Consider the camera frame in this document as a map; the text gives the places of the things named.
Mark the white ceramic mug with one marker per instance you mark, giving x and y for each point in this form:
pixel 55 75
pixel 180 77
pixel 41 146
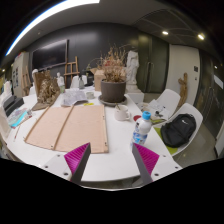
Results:
pixel 121 112

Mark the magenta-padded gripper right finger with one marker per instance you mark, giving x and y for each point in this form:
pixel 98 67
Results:
pixel 148 158

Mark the grey plant pot saucer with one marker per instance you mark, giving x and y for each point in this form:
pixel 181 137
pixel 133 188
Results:
pixel 101 101

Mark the white chair with papers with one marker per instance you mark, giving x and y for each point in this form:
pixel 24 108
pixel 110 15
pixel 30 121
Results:
pixel 169 98

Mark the dark pot with dried plant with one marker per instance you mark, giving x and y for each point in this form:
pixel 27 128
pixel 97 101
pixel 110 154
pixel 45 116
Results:
pixel 113 90

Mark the black box device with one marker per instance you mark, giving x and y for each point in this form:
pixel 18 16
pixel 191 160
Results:
pixel 12 104

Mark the pile of papers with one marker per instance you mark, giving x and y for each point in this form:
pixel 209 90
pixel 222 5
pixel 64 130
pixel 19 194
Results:
pixel 156 108

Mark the printed paper sheet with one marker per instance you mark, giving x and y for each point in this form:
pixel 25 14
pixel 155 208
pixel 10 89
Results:
pixel 74 97

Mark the small white cup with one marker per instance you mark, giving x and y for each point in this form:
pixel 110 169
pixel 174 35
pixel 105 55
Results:
pixel 90 95

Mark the tan wooden frame panel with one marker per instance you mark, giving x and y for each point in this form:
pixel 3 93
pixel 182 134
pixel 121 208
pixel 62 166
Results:
pixel 80 128

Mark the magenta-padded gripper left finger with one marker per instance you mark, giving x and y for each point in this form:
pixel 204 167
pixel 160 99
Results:
pixel 76 158

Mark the wooden easel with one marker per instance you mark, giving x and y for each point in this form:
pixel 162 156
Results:
pixel 71 71

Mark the round ceiling spotlight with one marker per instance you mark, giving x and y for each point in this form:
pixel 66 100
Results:
pixel 165 33
pixel 201 36

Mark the black wall screen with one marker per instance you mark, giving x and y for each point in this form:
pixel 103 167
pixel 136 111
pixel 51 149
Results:
pixel 50 55

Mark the wooden figure sculpture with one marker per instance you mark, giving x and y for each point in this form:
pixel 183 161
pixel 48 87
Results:
pixel 183 88

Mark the small yellow flat object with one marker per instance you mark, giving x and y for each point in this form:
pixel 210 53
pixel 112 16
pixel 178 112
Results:
pixel 88 104

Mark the black backpack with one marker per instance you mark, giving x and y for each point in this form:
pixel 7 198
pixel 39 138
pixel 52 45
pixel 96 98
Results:
pixel 178 130

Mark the wooden stir stick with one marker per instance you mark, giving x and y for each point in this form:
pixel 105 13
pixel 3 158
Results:
pixel 117 106

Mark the carved wooden relief sculpture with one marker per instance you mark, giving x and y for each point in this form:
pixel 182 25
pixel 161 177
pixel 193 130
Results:
pixel 46 91

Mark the white bottle with blue cap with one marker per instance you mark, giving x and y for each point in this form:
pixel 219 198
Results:
pixel 142 128

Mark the white chair with backpack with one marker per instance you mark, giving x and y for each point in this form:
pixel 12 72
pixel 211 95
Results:
pixel 190 110

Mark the tall white statue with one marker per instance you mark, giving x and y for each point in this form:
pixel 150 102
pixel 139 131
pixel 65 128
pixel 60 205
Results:
pixel 132 68

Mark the long ceiling light strip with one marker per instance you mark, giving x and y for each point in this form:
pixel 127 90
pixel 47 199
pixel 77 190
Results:
pixel 43 16

